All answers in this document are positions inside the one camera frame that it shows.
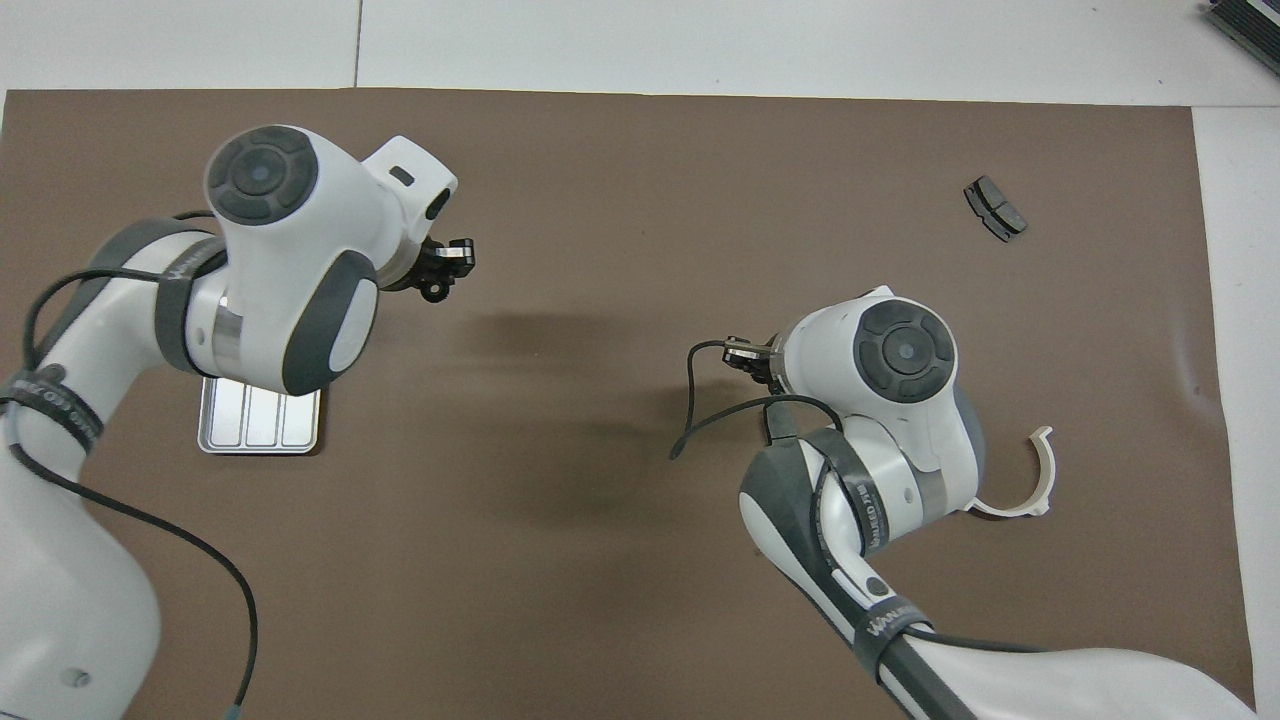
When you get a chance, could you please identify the short dark grey brake pad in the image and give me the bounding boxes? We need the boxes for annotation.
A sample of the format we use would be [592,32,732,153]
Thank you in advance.
[963,175,1029,244]

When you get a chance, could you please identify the dark grey ribbed device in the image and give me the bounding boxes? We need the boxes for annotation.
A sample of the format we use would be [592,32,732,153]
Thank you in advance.
[1203,0,1280,77]

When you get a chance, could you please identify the brown table mat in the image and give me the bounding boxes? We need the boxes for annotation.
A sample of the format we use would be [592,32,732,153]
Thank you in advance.
[0,88,1256,720]

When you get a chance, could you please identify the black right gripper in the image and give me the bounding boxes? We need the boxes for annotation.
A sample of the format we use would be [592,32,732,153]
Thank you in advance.
[722,333,791,393]

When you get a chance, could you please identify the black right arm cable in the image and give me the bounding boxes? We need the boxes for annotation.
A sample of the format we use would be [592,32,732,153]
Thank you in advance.
[668,340,1046,656]

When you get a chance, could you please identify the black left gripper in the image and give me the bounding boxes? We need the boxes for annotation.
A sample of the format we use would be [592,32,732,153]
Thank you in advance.
[385,237,478,296]

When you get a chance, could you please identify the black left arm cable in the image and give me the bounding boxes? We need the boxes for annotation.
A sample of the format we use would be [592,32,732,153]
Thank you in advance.
[0,265,261,720]

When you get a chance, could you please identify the silver metal tray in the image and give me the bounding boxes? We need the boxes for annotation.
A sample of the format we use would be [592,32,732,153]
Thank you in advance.
[197,375,323,456]

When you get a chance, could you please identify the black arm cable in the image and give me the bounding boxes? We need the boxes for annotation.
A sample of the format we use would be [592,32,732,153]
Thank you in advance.
[0,265,261,720]
[668,340,1046,656]

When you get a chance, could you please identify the white curved plastic bracket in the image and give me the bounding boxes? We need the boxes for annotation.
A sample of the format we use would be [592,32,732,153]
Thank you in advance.
[965,425,1057,518]

